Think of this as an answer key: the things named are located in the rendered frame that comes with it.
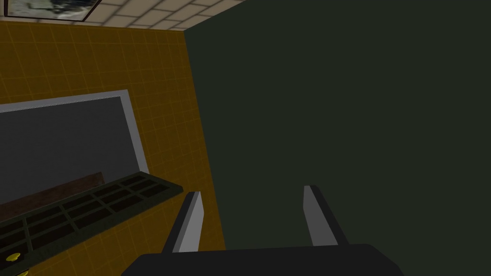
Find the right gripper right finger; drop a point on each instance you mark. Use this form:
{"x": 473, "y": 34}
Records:
{"x": 320, "y": 226}

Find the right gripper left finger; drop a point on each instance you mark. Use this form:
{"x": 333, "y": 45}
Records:
{"x": 188, "y": 230}

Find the dark green panelled door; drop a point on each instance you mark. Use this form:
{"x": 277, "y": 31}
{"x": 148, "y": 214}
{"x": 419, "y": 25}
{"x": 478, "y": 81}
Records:
{"x": 92, "y": 212}

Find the yellow door knob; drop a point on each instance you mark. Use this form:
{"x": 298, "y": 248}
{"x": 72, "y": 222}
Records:
{"x": 23, "y": 273}
{"x": 14, "y": 257}

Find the dark framed picture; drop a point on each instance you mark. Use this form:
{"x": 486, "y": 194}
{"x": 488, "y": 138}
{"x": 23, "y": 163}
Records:
{"x": 50, "y": 8}

